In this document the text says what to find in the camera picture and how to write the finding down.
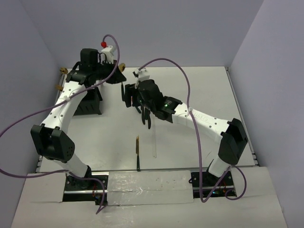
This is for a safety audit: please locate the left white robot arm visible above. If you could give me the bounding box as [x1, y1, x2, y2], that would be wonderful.
[30, 45, 126, 189]

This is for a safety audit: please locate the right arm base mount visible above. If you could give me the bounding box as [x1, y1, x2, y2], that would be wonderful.
[188, 171, 237, 199]

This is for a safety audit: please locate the clear glass straw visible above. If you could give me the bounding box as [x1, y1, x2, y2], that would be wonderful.
[152, 117, 157, 159]

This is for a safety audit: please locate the black utensil caddy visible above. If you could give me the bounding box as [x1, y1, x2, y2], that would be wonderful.
[74, 87, 103, 116]

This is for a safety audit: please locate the gold spoon green handle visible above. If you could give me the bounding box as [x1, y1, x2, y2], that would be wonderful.
[60, 67, 68, 74]

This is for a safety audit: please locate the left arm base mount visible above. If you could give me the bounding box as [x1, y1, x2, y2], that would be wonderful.
[62, 172, 109, 206]

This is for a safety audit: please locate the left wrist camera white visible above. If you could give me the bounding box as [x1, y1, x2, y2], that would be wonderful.
[100, 41, 117, 64]

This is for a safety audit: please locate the purple cable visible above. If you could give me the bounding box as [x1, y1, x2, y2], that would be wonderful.
[139, 58, 245, 204]
[0, 34, 119, 215]

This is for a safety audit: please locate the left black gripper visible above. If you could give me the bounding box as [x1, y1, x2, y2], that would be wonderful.
[91, 59, 125, 84]

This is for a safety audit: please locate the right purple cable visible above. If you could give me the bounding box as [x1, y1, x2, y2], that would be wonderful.
[139, 58, 245, 204]

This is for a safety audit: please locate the gold fork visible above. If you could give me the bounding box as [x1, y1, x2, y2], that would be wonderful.
[55, 85, 63, 91]

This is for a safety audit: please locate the black knife lower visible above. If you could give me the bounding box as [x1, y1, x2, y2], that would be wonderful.
[147, 110, 152, 129]

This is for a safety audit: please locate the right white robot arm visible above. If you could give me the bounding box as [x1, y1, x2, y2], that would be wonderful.
[121, 79, 248, 186]

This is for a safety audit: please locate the black serrated knife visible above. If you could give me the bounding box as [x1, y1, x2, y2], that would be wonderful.
[141, 106, 145, 125]

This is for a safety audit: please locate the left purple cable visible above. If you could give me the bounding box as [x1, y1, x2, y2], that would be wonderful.
[0, 34, 119, 215]

